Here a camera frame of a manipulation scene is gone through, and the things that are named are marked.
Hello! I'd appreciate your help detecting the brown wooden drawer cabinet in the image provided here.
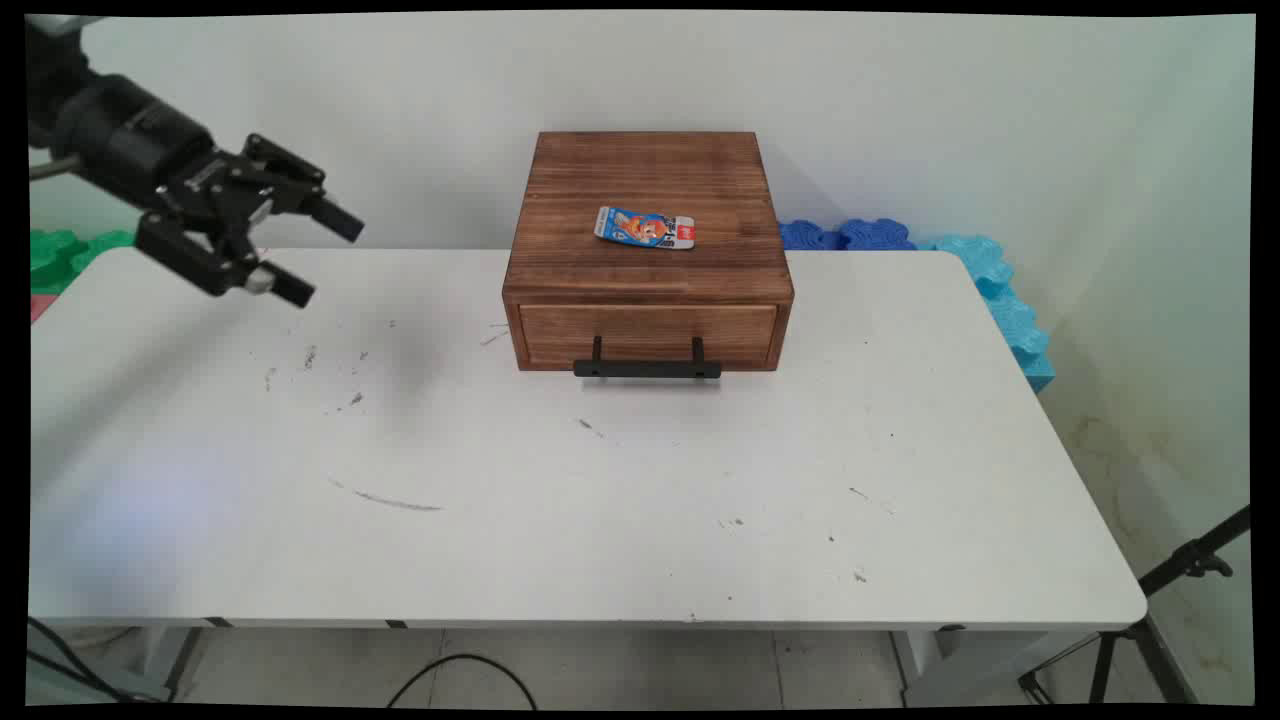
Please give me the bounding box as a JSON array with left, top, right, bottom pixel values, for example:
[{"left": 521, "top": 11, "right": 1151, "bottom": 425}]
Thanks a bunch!
[{"left": 502, "top": 131, "right": 795, "bottom": 373}]

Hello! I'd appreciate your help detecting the black drawer handle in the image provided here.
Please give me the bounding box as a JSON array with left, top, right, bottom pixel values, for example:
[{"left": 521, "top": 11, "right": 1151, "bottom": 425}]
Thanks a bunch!
[{"left": 518, "top": 303, "right": 779, "bottom": 380}]

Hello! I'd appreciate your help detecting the green foam mat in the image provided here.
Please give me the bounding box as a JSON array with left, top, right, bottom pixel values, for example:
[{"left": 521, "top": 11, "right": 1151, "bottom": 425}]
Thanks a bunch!
[{"left": 30, "top": 228, "right": 137, "bottom": 296}]

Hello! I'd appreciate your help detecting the blue orange snack packet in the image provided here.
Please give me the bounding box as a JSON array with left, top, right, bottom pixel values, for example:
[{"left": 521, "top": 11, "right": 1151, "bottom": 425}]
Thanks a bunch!
[{"left": 594, "top": 206, "right": 696, "bottom": 251}]

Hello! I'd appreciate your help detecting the black tripod stand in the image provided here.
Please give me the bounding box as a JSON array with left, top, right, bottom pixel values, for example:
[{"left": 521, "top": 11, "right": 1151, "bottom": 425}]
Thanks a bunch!
[{"left": 1018, "top": 505, "right": 1252, "bottom": 706}]

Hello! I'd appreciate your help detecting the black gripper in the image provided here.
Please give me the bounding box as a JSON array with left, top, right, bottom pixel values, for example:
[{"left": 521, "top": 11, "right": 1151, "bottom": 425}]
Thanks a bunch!
[{"left": 52, "top": 75, "right": 365, "bottom": 309}]

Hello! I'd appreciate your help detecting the dark blue foam mat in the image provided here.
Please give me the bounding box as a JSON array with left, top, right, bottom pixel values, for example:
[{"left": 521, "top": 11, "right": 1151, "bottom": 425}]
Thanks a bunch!
[
  {"left": 778, "top": 219, "right": 847, "bottom": 251},
  {"left": 840, "top": 217, "right": 917, "bottom": 251}
]

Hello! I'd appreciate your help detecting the black floor cable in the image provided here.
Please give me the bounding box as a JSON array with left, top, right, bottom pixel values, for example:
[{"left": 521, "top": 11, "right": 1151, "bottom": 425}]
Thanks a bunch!
[
  {"left": 27, "top": 615, "right": 173, "bottom": 703},
  {"left": 387, "top": 654, "right": 540, "bottom": 711}
]

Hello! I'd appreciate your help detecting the white table leg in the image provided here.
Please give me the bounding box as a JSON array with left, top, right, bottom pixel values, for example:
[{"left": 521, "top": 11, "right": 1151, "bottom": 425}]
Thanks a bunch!
[{"left": 888, "top": 628, "right": 1103, "bottom": 707}]

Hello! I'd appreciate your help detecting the light blue foam mat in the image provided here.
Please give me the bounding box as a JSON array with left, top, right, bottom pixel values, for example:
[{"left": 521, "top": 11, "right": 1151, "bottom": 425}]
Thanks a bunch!
[{"left": 915, "top": 233, "right": 1057, "bottom": 394}]

